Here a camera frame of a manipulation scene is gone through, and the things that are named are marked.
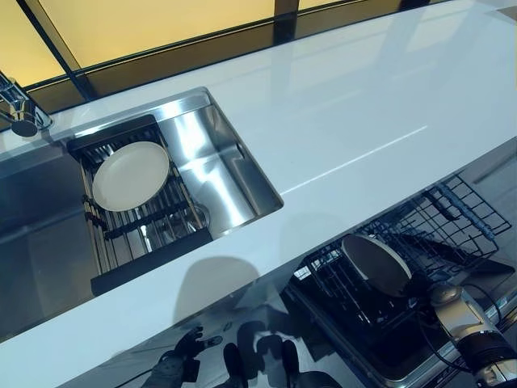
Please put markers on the stainless steel sink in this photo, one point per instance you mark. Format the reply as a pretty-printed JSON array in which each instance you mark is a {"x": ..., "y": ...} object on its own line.
[{"x": 218, "y": 169}]

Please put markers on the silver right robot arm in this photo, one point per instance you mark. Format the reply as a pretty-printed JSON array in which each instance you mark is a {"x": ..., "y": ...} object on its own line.
[{"x": 468, "y": 319}]

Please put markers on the chrome gooseneck faucet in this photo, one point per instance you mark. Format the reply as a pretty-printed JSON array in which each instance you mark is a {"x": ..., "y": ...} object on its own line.
[{"x": 20, "y": 109}]

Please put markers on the cream round plate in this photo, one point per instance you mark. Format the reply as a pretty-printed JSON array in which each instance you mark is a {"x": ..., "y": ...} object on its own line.
[
  {"x": 375, "y": 262},
  {"x": 129, "y": 178}
]

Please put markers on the dishwasher door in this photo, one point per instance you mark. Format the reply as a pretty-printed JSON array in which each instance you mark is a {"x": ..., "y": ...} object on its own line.
[{"x": 383, "y": 363}]

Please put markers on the black roll-up drying rack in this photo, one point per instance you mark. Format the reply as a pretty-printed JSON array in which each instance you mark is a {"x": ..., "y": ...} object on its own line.
[{"x": 133, "y": 266}]

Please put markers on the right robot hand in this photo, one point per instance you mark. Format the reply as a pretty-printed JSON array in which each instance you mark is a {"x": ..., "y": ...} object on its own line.
[{"x": 420, "y": 293}]

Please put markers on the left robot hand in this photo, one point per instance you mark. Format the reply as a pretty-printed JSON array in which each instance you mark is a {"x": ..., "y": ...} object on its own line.
[{"x": 186, "y": 351}]

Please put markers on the dark right robot leg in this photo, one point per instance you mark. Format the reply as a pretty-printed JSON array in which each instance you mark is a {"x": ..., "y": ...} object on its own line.
[{"x": 274, "y": 343}]

